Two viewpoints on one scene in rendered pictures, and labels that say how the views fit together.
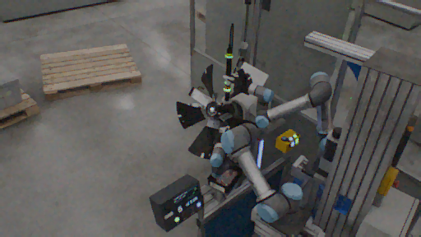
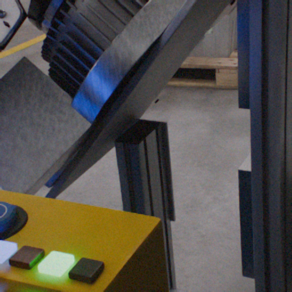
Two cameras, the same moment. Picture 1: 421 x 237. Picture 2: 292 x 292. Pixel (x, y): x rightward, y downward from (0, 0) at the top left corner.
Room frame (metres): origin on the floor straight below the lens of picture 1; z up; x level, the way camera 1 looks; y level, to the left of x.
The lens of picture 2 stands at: (2.00, -0.77, 1.33)
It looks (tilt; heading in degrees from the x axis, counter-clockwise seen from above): 26 degrees down; 74
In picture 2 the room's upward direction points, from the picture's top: 5 degrees counter-clockwise
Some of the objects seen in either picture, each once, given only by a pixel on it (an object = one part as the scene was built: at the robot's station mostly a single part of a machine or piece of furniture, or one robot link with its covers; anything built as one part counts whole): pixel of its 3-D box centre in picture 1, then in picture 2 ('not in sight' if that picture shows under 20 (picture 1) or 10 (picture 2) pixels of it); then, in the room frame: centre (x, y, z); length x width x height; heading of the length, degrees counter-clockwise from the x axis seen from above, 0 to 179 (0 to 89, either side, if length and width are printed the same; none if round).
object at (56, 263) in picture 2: not in sight; (56, 263); (2.02, -0.41, 1.08); 0.02 x 0.02 x 0.01; 48
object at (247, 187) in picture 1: (247, 187); not in sight; (1.72, -0.10, 0.82); 0.90 x 0.04 x 0.08; 138
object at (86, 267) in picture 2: not in sight; (86, 270); (2.03, -0.43, 1.08); 0.02 x 0.02 x 0.01; 48
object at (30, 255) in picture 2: not in sight; (27, 257); (2.00, -0.40, 1.08); 0.02 x 0.02 x 0.01; 48
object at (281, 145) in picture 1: (287, 141); (49, 289); (2.01, -0.37, 1.02); 0.16 x 0.10 x 0.11; 138
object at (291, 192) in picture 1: (289, 197); not in sight; (1.33, -0.31, 1.20); 0.13 x 0.12 x 0.14; 132
